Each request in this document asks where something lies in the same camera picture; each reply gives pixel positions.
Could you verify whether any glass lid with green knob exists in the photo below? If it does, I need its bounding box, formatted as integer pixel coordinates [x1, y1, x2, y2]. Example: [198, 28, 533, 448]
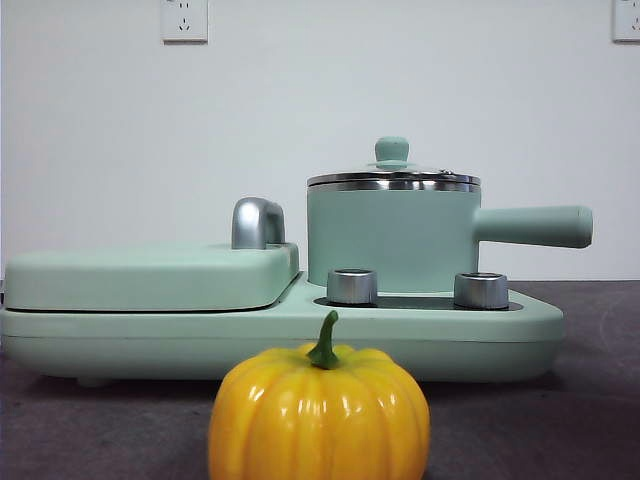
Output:
[306, 135, 482, 192]

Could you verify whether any yellow toy pumpkin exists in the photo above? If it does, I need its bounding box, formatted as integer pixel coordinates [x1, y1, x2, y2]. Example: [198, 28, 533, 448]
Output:
[207, 309, 432, 480]

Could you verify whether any silver control dial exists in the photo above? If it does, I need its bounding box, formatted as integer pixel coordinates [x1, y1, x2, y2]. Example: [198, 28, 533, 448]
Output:
[326, 268, 380, 306]
[453, 271, 510, 310]

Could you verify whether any mint green cooker base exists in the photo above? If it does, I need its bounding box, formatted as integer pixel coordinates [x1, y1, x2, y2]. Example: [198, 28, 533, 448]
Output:
[0, 272, 567, 389]

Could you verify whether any mint green pot with handle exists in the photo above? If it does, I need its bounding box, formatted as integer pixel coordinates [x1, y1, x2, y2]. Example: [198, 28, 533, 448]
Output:
[306, 174, 595, 296]

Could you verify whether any green hinged cover, silver handle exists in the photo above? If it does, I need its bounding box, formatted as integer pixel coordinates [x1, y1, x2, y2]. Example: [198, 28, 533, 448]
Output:
[2, 197, 301, 312]

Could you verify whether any white wall socket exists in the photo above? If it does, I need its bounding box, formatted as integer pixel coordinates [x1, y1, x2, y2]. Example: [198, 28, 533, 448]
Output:
[160, 0, 209, 44]
[611, 0, 640, 44]

